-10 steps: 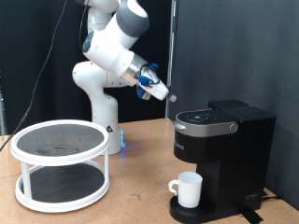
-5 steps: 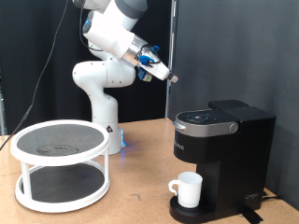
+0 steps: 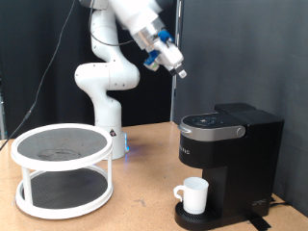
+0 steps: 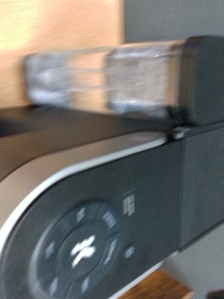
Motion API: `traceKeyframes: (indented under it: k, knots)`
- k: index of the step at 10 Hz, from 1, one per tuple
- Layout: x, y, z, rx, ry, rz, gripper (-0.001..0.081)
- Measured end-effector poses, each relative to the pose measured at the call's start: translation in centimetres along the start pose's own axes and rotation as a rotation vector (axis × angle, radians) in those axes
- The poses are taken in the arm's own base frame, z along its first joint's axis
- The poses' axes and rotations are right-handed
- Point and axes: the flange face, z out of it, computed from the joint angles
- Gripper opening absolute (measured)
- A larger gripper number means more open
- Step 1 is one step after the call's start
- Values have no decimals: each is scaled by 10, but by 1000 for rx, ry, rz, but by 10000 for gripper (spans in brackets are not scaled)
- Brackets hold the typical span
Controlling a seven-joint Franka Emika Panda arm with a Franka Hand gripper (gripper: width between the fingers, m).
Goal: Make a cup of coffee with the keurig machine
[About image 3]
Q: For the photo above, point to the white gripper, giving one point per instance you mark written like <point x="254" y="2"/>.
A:
<point x="170" y="54"/>

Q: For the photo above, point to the black Keurig coffee machine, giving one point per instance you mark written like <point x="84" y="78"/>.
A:
<point x="240" y="160"/>

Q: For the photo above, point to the white mug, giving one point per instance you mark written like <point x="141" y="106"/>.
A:
<point x="194" y="195"/>

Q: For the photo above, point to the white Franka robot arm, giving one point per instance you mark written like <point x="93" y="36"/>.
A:
<point x="106" y="77"/>

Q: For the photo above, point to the silver vertical pole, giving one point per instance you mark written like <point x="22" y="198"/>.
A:
<point x="174" y="96"/>

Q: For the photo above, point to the dark grey partition panel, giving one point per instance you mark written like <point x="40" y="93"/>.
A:
<point x="282" y="48"/>

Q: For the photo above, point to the white two-tier turntable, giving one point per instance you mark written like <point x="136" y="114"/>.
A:
<point x="64" y="189"/>

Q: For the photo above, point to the black backdrop curtain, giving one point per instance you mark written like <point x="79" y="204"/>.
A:
<point x="12" y="48"/>

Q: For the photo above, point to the black tape strip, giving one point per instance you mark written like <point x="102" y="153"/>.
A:
<point x="260" y="223"/>

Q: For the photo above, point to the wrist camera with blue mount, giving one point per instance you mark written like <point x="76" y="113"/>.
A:
<point x="151" y="62"/>

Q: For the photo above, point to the grey metal post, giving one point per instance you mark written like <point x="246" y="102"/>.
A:
<point x="2" y="122"/>

